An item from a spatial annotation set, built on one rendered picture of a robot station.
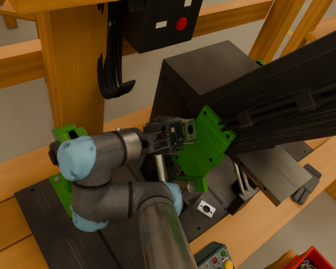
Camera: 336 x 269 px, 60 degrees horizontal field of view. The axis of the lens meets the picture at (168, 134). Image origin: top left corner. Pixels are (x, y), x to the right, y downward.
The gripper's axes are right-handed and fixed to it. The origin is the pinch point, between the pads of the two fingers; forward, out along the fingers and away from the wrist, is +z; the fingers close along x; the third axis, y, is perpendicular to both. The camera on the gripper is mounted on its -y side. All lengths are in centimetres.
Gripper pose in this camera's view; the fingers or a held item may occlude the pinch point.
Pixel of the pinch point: (184, 129)
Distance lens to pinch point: 77.8
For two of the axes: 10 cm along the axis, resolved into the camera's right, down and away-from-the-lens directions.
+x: -1.3, -9.8, -1.1
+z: 6.8, -1.7, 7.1
